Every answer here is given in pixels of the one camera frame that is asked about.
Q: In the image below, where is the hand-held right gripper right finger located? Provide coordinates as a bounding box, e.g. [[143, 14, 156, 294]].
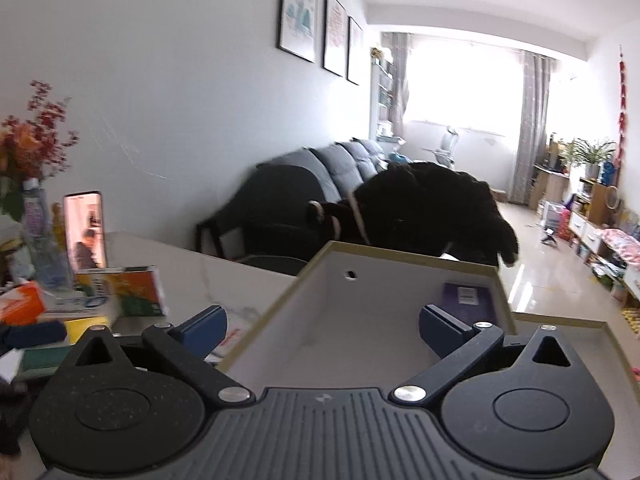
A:
[[392, 304, 576, 406]]

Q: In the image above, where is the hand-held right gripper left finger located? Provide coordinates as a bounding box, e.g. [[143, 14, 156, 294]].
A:
[[70, 305, 251, 407]]

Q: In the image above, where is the tan cardboard box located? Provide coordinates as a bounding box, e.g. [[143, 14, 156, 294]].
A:
[[216, 240, 640, 480]]

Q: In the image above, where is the white marble desktop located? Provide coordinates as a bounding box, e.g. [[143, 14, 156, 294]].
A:
[[0, 232, 301, 480]]

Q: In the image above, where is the purple flat box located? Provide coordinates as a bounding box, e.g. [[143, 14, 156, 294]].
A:
[[442, 282, 497, 326]]

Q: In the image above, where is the green orange medicine box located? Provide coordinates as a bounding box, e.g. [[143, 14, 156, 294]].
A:
[[75, 266, 168, 317]]

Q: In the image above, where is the black jacket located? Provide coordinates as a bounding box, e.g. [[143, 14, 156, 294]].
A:
[[307, 160, 521, 267]]

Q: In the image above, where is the smartphone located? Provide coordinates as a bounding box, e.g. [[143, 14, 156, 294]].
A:
[[63, 191, 108, 273]]

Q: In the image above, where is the dark blue cloth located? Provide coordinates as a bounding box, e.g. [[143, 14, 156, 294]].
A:
[[0, 321, 67, 351]]

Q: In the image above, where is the wooden low cabinet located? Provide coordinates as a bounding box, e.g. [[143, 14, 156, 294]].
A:
[[567, 177, 640, 306]]

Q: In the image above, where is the white office chair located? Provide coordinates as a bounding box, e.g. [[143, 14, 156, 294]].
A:
[[422, 125, 461, 168]]

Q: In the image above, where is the clear water bottle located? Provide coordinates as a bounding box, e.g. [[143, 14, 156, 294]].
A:
[[22, 180, 73, 291]]

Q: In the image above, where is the orange tissue pack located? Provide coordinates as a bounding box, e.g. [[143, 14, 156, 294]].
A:
[[0, 281, 46, 326]]

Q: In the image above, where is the grey sofa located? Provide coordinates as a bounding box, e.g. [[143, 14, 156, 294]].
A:
[[257, 139, 401, 201]]

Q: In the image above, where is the potted plant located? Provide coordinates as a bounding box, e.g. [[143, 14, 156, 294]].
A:
[[565, 137, 618, 181]]

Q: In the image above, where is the white shelf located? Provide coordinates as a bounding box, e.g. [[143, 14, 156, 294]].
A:
[[369, 47, 401, 141]]

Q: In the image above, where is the pale print framed picture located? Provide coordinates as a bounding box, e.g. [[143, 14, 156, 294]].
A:
[[346, 16, 364, 86]]

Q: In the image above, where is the red print framed picture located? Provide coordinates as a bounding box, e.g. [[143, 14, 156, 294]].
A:
[[322, 0, 348, 77]]

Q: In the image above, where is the blue print framed picture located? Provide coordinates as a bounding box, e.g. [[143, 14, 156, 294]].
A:
[[277, 0, 319, 63]]

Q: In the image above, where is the red wall hanging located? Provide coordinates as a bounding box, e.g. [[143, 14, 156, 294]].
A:
[[615, 47, 631, 166]]

